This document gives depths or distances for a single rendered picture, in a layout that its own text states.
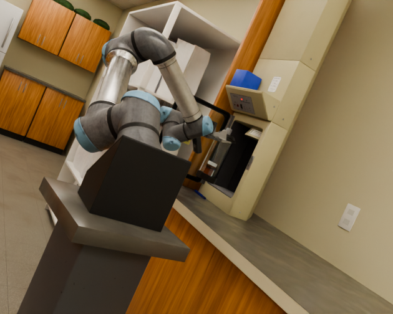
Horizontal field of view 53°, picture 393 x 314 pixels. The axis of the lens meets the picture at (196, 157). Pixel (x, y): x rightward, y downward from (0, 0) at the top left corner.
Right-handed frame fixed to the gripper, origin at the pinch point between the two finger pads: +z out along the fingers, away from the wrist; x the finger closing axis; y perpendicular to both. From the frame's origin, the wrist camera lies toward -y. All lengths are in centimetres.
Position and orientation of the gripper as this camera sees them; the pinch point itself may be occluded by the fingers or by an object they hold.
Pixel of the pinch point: (223, 141)
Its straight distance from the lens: 186.1
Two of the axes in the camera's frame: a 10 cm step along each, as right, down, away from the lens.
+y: 3.5, -9.3, -0.8
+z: 8.2, 2.7, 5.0
